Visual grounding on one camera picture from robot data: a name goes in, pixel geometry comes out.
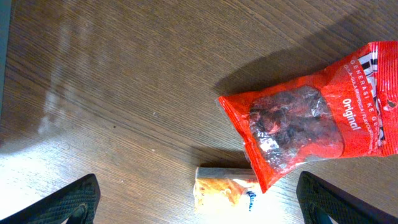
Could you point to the small orange juice carton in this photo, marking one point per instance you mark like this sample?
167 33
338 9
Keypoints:
225 190

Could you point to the red snack bag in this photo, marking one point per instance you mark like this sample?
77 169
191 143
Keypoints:
348 109

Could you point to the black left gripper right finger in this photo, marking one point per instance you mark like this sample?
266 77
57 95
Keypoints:
323 202

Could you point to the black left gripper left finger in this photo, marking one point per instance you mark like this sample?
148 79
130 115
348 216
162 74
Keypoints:
75 203

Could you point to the grey plastic basket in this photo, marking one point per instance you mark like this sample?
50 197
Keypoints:
5 17

